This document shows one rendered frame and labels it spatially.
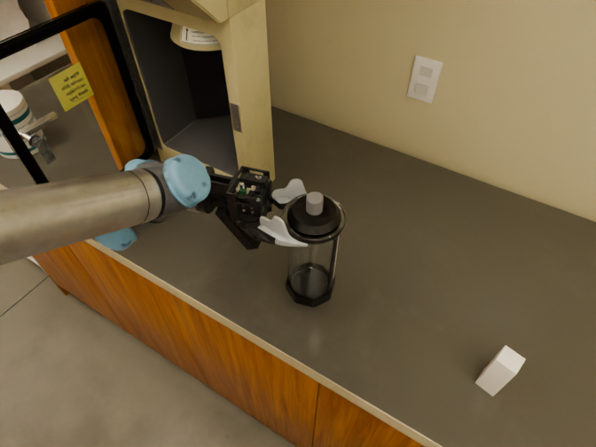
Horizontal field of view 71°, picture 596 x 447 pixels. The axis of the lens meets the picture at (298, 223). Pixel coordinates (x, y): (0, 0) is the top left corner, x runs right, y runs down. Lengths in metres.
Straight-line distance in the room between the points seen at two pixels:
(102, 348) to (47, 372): 0.22
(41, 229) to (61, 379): 1.61
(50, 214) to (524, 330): 0.87
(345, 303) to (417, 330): 0.16
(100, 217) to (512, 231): 0.93
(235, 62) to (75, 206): 0.45
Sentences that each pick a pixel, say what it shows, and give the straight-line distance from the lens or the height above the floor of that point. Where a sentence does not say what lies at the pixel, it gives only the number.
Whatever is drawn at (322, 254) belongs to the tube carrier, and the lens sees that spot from 0.73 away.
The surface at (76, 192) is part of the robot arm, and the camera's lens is 0.53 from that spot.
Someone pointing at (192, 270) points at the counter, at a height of 0.94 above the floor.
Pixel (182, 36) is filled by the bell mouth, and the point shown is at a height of 1.34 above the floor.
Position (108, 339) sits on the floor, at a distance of 2.08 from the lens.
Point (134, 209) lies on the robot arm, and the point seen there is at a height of 1.34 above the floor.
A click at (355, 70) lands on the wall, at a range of 1.25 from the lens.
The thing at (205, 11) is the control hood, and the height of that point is 1.44.
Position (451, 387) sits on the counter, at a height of 0.94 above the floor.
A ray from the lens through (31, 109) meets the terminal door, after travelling 0.98.
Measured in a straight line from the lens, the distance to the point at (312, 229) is 0.68.
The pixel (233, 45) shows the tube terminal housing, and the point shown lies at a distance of 0.84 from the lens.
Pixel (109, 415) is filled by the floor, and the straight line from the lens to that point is 1.94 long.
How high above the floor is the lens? 1.73
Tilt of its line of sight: 49 degrees down
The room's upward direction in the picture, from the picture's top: straight up
